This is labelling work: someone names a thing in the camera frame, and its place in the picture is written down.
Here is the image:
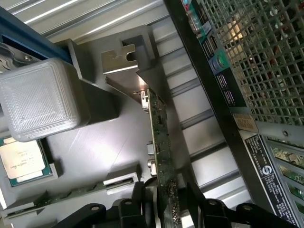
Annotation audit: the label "grey metal PC case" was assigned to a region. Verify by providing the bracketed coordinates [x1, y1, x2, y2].
[163, 0, 304, 228]

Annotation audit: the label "grey parts rack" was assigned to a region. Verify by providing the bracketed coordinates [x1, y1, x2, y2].
[0, 25, 181, 228]

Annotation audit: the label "CPU chip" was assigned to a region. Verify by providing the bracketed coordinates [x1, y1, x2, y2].
[0, 137, 53, 188]

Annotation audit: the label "green RAM stick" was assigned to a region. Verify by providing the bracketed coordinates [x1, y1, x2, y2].
[7, 177, 140, 217]

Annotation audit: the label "blue disk carrier rail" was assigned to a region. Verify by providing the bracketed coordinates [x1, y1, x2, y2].
[0, 6, 72, 65]

